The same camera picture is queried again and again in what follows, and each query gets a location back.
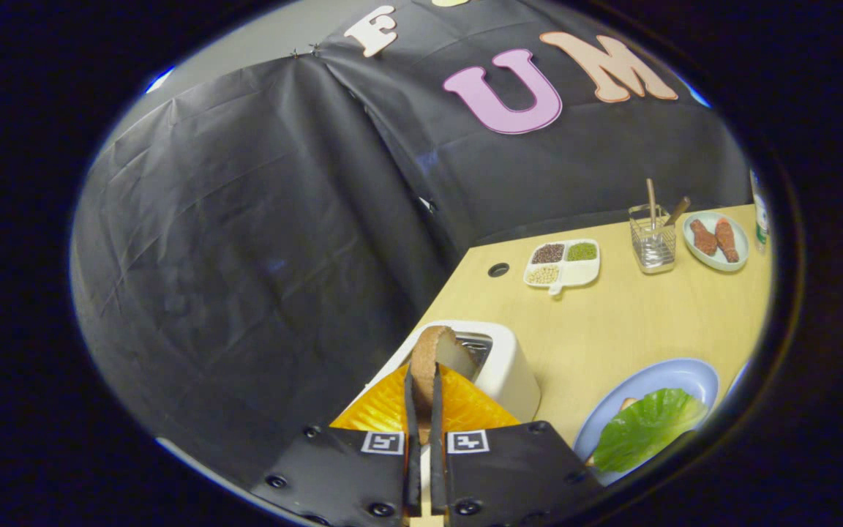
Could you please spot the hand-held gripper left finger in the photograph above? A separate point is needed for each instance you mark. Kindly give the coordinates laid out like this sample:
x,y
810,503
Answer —
x,y
412,468

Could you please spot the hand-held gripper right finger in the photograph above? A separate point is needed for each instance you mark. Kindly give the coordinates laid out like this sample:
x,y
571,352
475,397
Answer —
x,y
437,468

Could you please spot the bread slice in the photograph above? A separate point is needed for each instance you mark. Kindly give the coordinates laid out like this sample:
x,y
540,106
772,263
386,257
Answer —
x,y
429,351
626,403

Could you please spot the green lettuce leaf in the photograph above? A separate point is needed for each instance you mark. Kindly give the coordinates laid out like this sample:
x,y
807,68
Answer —
x,y
648,432

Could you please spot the white toaster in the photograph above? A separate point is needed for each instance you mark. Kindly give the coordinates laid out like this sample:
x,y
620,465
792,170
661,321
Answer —
x,y
509,373

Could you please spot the blue plate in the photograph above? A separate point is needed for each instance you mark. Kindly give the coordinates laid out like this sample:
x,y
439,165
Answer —
x,y
656,375

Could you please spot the white divided condiment dish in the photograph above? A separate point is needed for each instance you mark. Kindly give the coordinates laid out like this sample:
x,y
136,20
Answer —
x,y
582,272

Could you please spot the black backdrop cloth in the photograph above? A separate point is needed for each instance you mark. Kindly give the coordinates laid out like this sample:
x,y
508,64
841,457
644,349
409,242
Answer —
x,y
246,219

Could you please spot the pale green plate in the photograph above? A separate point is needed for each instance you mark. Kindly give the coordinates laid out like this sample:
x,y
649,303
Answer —
x,y
707,262

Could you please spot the thin wooden stick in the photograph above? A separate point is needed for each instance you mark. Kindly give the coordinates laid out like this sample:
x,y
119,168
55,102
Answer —
x,y
651,201

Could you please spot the brown meat patty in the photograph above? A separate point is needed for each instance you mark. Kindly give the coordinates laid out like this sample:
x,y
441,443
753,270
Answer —
x,y
703,238

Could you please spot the meat patty with red edge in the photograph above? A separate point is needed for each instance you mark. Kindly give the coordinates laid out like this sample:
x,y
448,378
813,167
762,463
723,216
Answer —
x,y
727,240

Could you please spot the clear plastic water bottle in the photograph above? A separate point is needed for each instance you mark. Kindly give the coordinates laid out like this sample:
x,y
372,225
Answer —
x,y
760,219

